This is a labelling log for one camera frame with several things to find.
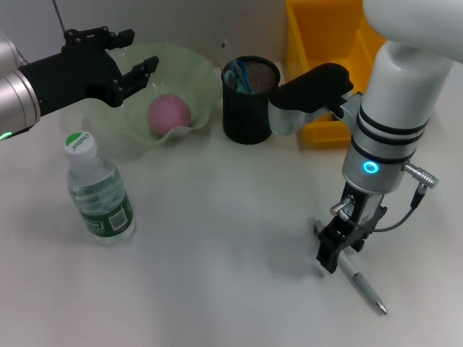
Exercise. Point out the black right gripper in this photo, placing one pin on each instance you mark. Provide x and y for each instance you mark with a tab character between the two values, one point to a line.
361	217

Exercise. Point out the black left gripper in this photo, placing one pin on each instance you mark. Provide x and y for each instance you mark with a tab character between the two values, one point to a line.
72	79

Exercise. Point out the white grey pen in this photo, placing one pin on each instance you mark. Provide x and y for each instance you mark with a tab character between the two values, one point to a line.
365	289

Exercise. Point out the pink peach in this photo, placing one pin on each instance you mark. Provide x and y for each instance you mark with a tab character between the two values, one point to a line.
170	114

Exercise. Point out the clear plastic ruler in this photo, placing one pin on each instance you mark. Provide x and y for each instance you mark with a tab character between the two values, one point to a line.
222	54

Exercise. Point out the blue scissors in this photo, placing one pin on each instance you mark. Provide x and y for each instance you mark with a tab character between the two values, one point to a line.
240	79

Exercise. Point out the clear green-label water bottle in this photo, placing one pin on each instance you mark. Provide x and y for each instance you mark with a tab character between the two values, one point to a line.
101	202

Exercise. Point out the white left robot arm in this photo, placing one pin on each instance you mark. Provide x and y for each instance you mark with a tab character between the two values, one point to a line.
20	97

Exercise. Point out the translucent green fruit plate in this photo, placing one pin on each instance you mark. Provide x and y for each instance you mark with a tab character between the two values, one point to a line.
181	72

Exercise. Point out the black mesh pen holder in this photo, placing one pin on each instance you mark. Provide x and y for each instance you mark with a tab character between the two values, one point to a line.
246	119

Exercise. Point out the yellow plastic bin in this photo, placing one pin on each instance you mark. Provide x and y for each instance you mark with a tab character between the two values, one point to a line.
325	36

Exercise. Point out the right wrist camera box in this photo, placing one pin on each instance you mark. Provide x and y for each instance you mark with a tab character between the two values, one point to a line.
311	90

